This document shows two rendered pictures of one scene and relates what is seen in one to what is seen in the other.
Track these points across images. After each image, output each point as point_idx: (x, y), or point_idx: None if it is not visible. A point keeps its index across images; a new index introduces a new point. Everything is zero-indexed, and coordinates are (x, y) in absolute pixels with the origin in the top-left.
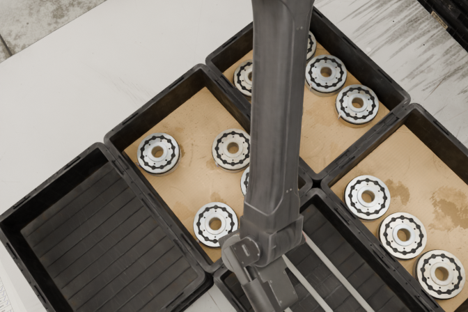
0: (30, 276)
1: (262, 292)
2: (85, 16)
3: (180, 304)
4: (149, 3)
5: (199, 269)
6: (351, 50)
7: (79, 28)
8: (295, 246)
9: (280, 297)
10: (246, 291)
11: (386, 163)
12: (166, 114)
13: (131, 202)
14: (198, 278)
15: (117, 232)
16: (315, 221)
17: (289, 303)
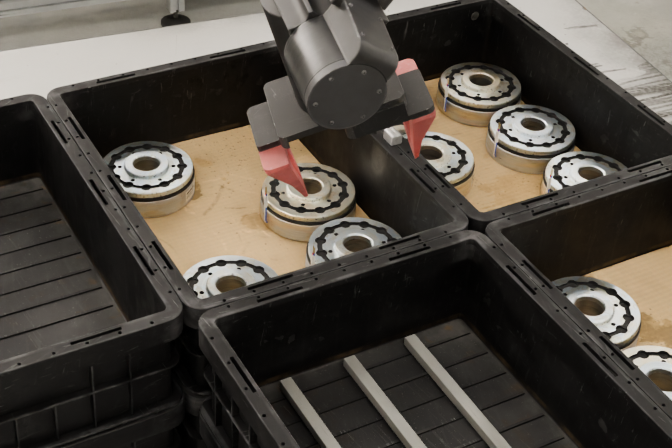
0: None
1: (327, 33)
2: (70, 44)
3: (94, 427)
4: (202, 51)
5: (172, 300)
6: (588, 80)
7: (50, 56)
8: None
9: (363, 30)
10: (295, 43)
11: (641, 287)
12: (184, 134)
13: (55, 243)
14: (164, 312)
15: (0, 281)
16: (461, 348)
17: (378, 51)
